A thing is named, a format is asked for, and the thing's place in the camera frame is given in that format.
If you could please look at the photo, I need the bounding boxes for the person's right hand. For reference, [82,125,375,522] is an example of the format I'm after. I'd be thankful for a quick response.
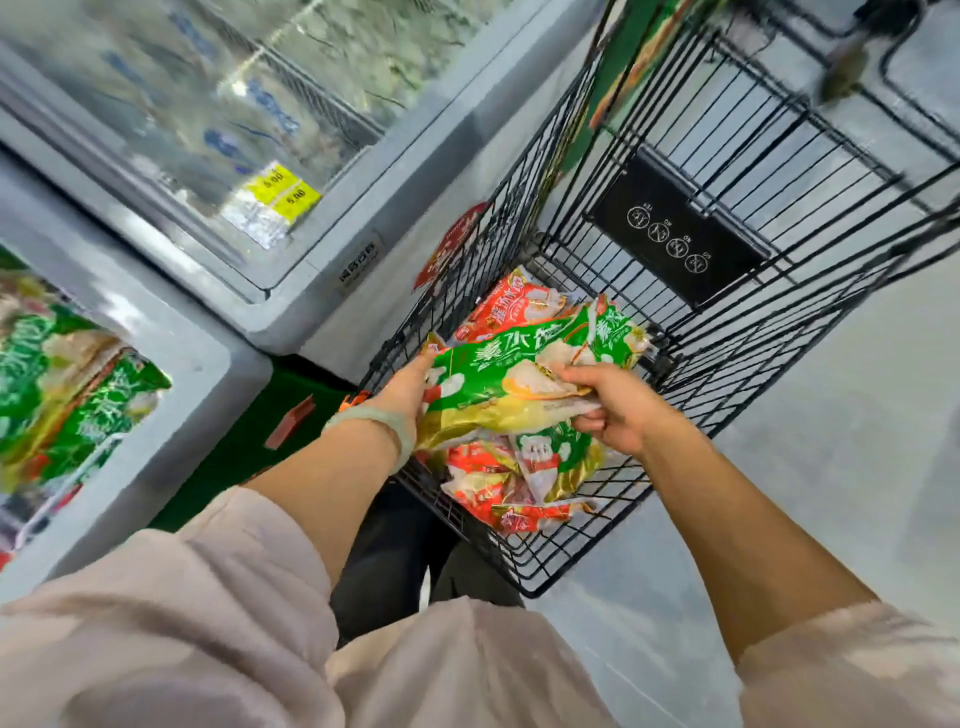
[558,363,681,461]

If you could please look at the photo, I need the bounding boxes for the person's left hand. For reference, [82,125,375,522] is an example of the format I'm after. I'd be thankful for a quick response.
[369,342,442,445]

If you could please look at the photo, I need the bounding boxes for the person's left forearm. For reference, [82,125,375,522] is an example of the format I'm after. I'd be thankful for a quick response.
[243,418,403,591]

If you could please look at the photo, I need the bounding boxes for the person's right forearm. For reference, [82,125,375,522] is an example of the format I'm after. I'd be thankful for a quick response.
[637,417,880,666]

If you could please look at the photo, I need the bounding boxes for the pale green bangle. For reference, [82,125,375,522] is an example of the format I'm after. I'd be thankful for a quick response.
[322,405,418,475]

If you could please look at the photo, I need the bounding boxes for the green white dumpling packet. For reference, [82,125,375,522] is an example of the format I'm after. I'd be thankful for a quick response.
[513,421,606,505]

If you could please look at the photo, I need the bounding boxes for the red dumpling packet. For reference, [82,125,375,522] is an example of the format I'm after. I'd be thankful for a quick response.
[452,267,579,345]
[438,441,526,526]
[495,498,597,537]

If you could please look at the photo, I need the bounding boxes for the round red sticker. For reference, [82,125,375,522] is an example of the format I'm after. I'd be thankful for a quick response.
[412,201,490,292]

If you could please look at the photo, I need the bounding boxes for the white freezer label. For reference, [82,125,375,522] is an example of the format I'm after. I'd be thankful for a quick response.
[334,234,385,289]

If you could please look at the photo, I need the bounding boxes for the red floor tag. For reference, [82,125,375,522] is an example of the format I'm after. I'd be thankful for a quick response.
[264,394,317,452]

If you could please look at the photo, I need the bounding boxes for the black cart sign plate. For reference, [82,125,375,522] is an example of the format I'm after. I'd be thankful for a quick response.
[586,153,771,310]

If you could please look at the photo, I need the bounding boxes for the grey glass-lid chest freezer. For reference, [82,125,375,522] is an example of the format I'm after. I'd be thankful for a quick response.
[0,0,610,385]

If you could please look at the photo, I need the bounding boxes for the dark trousers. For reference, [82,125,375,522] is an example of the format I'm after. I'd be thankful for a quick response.
[330,480,526,651]

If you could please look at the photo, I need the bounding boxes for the yellow price tag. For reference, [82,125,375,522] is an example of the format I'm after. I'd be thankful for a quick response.
[246,162,300,205]
[271,180,324,225]

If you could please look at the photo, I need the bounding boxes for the grey open chest freezer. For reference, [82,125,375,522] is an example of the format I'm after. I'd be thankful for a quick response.
[0,150,275,603]

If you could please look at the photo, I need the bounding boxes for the green orange poster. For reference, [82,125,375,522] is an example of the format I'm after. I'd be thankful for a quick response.
[558,0,702,177]

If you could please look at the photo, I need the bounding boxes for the pale pink long-sleeved shirt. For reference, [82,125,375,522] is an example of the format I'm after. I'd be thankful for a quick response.
[0,486,960,728]

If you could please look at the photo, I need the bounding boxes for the black wire shopping cart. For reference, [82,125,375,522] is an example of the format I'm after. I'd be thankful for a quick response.
[341,0,960,600]

